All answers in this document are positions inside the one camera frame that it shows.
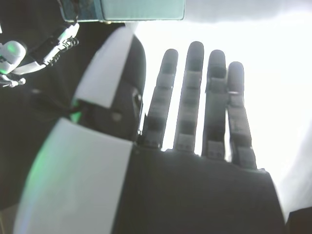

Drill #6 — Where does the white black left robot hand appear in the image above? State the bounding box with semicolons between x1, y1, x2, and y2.
13;26;291;234

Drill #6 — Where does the teal blossom print box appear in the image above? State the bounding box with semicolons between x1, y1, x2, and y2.
60;0;186;24

